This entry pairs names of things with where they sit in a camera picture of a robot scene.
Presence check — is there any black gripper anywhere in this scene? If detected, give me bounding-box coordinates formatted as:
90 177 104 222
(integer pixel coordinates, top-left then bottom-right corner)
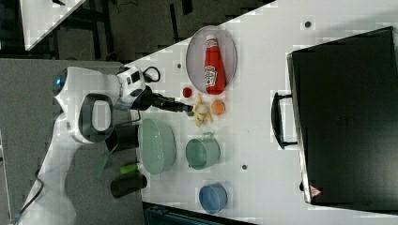
130 86 193 113

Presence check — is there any red plush ketchup bottle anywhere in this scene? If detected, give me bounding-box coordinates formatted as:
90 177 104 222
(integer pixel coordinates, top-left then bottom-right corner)
204 35 226 95

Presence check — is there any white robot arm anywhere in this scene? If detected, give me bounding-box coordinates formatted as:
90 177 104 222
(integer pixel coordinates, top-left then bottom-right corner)
9 67 193 225

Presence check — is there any grey round plate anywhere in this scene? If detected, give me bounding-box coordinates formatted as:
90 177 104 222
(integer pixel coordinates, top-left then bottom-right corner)
186 25 237 94

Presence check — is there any small red strawberry toy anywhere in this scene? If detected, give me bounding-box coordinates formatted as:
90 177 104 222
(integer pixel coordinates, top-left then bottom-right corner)
182 87 192 98

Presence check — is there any yellow plush banana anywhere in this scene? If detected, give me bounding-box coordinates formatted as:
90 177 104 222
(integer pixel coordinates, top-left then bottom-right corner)
193 94 213 128

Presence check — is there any orange plush fruit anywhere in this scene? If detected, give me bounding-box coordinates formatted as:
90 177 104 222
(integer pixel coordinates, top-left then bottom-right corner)
211 100 225 115

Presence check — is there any green plastic colander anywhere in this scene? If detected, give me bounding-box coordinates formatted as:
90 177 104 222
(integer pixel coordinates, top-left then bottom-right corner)
138 118 176 174

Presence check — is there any green metal cup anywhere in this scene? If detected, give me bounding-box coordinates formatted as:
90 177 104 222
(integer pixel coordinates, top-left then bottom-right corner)
185 132 221 171

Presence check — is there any green cylindrical object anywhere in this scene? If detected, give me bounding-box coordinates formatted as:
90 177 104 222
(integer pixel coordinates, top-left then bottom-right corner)
120 164 138 175

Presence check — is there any black cylindrical cup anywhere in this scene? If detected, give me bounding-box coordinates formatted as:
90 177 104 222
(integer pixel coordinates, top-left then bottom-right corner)
111 175 147 199

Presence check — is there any blue metal cup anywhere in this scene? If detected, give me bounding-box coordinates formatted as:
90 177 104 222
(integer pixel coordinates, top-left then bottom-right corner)
199 183 228 214

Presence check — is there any silver toaster oven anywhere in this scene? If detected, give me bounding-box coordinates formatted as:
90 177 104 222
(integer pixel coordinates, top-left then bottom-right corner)
286 26 398 215

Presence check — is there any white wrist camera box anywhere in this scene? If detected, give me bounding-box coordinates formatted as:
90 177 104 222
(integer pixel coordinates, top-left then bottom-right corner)
116 67 145 103

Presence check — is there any blue metal frame rail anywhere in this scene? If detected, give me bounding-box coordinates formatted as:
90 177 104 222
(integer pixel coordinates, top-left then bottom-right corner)
144 205 252 225

